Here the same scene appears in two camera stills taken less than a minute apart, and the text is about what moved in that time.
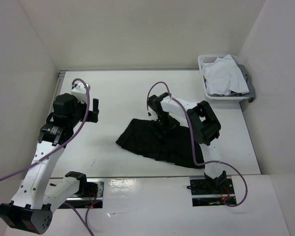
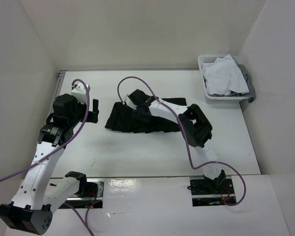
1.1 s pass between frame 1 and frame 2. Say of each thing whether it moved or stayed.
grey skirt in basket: stayed
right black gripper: moved
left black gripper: stayed
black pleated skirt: moved
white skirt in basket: stayed
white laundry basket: stayed
